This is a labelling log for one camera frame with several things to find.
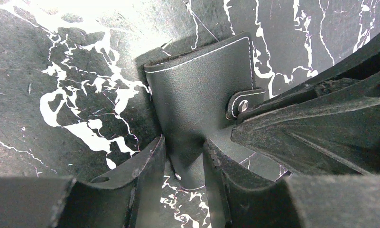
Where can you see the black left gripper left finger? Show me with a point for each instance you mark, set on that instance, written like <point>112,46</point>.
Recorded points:
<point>125,197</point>

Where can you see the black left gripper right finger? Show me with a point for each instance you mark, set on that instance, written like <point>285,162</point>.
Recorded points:
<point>239,198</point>

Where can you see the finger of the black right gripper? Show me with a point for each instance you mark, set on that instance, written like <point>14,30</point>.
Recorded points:
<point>329,124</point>

